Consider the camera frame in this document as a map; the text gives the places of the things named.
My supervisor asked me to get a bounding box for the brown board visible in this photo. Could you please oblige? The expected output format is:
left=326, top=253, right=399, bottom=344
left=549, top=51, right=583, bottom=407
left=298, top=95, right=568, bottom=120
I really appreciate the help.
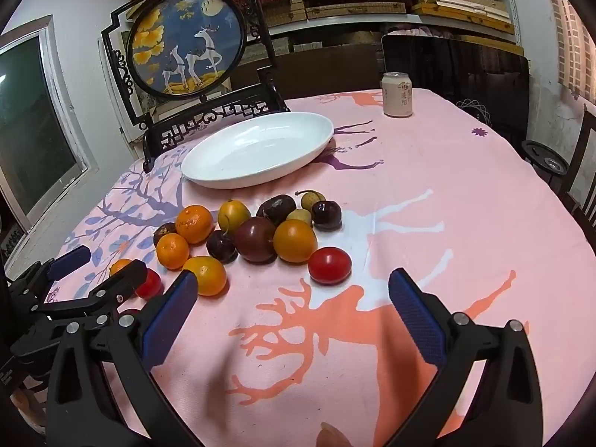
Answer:
left=233, top=47, right=383, bottom=101

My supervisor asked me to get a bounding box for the person's right hand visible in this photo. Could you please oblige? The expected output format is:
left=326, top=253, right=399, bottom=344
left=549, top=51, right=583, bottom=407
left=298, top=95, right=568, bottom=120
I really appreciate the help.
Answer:
left=317, top=421, right=352, bottom=447

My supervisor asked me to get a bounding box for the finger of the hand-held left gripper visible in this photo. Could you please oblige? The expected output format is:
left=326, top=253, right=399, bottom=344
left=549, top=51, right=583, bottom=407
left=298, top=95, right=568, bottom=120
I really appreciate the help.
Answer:
left=7, top=245, right=92, bottom=308
left=28, top=259, right=149, bottom=322

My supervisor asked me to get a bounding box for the large dark red plum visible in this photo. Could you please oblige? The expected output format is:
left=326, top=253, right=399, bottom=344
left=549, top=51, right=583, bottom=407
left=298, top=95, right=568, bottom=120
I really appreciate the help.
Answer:
left=234, top=216, right=277, bottom=263

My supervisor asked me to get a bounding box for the white oval plate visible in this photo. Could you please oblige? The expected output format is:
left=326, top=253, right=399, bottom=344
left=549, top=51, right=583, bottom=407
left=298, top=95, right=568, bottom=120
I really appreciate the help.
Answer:
left=181, top=112, right=335, bottom=190

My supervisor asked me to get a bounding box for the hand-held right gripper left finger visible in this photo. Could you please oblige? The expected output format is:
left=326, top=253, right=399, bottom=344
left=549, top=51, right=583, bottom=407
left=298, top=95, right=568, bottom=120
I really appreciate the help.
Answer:
left=45, top=270, right=201, bottom=447

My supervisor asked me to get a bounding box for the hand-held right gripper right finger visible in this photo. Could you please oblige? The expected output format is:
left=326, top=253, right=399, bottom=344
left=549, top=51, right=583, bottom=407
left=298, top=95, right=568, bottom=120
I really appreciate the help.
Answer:
left=388, top=267, right=543, bottom=447

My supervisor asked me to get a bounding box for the black framed deer screen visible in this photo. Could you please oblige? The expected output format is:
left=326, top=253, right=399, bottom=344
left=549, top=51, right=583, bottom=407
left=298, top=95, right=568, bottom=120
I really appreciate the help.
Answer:
left=100, top=0, right=289, bottom=173

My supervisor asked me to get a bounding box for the white metal shelf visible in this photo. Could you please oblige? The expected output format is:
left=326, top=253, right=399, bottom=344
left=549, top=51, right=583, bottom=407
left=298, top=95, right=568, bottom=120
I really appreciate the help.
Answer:
left=126, top=0, right=524, bottom=57

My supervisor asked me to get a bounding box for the small dark purple plum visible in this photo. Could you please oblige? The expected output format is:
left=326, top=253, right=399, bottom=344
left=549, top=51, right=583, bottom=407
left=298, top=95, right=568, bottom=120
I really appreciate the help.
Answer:
left=206, top=230, right=239, bottom=264

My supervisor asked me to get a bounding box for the large smooth orange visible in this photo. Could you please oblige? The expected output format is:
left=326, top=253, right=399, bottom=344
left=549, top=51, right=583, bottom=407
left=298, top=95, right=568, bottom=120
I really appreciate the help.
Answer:
left=273, top=219, right=318, bottom=263

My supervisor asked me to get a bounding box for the small dark passion fruit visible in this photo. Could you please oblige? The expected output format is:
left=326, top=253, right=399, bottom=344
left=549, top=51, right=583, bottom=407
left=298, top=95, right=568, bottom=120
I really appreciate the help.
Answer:
left=153, top=222, right=178, bottom=248

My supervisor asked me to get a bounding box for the large bumpy mandarin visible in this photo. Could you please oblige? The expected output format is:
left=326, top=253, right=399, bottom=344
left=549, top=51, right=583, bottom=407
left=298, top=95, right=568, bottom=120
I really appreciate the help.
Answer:
left=175, top=205, right=215, bottom=245

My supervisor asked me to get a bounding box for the pink deer print tablecloth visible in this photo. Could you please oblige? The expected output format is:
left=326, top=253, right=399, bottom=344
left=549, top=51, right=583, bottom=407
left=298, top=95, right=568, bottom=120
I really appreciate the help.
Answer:
left=4, top=88, right=585, bottom=447

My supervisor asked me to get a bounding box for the pink drink can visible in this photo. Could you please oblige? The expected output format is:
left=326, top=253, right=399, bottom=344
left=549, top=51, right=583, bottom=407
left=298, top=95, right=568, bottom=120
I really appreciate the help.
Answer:
left=381, top=72, right=415, bottom=118

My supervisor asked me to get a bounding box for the black round stand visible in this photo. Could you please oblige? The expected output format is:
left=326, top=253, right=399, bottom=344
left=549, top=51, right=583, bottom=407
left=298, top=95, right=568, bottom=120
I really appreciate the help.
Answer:
left=520, top=139, right=571, bottom=182

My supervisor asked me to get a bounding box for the large red tomato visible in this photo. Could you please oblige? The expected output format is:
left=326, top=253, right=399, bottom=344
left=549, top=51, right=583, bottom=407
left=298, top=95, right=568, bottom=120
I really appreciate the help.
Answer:
left=308, top=247, right=352, bottom=285

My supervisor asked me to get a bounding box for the window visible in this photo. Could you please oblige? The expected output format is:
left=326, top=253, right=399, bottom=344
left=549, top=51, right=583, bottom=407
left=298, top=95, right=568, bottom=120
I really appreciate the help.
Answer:
left=0, top=16, right=101, bottom=234

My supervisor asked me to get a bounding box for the dark red cherry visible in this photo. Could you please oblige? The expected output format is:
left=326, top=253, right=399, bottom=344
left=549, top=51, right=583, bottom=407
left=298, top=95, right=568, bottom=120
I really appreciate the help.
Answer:
left=311, top=200, right=343, bottom=232

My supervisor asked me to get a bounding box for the dark wooden chair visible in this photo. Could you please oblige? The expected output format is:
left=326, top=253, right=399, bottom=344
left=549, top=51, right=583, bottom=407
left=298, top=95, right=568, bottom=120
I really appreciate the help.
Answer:
left=556, top=102, right=596, bottom=238

